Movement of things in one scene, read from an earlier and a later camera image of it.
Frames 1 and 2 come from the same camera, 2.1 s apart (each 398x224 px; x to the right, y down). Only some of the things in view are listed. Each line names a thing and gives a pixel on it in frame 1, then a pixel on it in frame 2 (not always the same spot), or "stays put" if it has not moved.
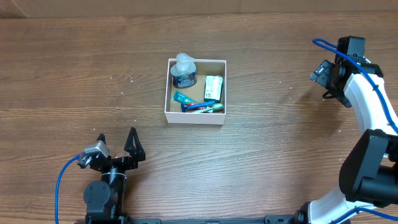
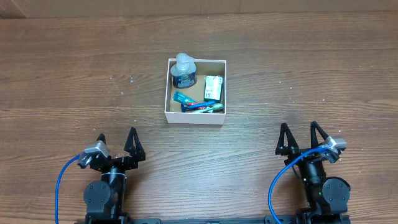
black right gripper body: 324,75 to 305,159
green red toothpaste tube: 183,98 stays put
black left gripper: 130,163 stays put
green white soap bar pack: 213,88 stays put
